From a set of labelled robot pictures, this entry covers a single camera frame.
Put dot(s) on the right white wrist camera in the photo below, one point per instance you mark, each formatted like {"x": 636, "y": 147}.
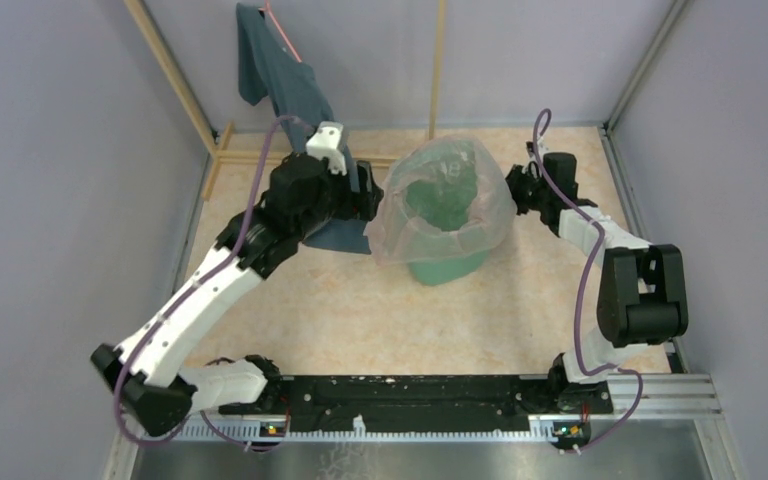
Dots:
{"x": 536, "y": 149}

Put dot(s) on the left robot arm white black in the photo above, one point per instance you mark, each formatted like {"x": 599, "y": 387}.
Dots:
{"x": 146, "y": 372}

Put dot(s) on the pink clothes hanger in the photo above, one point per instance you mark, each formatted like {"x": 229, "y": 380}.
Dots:
{"x": 269, "y": 15}

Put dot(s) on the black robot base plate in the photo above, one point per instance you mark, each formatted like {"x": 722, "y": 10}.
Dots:
{"x": 422, "y": 404}

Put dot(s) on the wooden clothes rack frame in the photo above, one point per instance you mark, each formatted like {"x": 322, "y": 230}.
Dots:
{"x": 219, "y": 152}

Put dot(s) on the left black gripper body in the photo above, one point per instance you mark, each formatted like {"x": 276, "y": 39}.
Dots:
{"x": 361, "y": 205}

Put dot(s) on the green plastic trash bin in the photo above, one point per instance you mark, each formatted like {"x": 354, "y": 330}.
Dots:
{"x": 444, "y": 265}

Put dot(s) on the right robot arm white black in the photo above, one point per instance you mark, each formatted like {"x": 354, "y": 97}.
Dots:
{"x": 632, "y": 293}

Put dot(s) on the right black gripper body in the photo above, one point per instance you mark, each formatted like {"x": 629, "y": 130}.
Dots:
{"x": 526, "y": 190}

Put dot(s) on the pink plastic trash bag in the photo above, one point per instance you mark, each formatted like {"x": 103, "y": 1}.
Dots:
{"x": 389, "y": 234}

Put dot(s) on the dark teal hanging cloth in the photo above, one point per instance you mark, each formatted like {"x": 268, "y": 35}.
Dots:
{"x": 265, "y": 70}

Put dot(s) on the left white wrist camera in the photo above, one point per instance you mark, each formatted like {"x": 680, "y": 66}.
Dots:
{"x": 328, "y": 142}

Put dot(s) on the grey slotted cable duct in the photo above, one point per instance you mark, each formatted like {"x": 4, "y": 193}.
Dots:
{"x": 541, "y": 429}

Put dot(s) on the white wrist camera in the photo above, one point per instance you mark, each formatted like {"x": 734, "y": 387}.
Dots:
{"x": 536, "y": 149}
{"x": 328, "y": 142}

